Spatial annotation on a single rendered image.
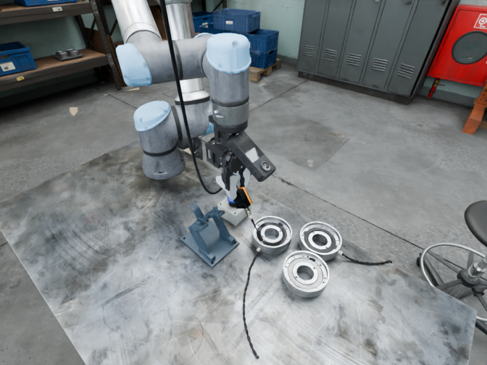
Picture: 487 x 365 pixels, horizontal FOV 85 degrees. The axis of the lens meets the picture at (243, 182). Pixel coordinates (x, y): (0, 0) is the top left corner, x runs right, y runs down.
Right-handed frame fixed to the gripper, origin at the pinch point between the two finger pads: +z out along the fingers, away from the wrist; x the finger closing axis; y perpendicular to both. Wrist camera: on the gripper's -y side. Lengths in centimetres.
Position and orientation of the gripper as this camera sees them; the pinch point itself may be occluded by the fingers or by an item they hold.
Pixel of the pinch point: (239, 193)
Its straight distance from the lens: 67.4
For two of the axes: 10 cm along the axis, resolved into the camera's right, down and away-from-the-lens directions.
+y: -7.4, -4.4, 5.1
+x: -6.8, 4.8, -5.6
